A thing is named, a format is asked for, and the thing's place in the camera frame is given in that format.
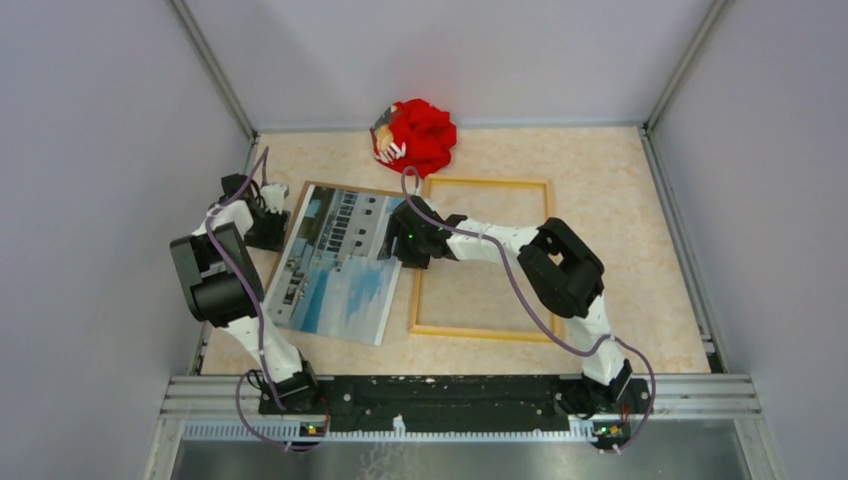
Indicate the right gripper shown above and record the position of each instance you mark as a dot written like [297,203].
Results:
[396,231]

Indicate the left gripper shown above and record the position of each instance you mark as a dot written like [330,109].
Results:
[275,240]

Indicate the building photo print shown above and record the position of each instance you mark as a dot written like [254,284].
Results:
[335,277]

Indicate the yellow wooden picture frame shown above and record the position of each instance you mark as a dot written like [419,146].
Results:
[414,317]

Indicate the brown cardboard backing board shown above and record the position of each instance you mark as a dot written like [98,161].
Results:
[291,225]

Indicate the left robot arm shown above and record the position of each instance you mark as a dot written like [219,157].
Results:
[222,287]

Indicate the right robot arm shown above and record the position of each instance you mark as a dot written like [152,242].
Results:
[563,272]

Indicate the red crumpled cloth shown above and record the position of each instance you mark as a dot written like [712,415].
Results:
[413,133]

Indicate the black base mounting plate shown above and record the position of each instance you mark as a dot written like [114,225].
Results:
[457,404]

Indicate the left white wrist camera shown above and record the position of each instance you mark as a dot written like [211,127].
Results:
[274,196]

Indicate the aluminium front rail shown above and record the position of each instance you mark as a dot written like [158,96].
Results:
[211,407]

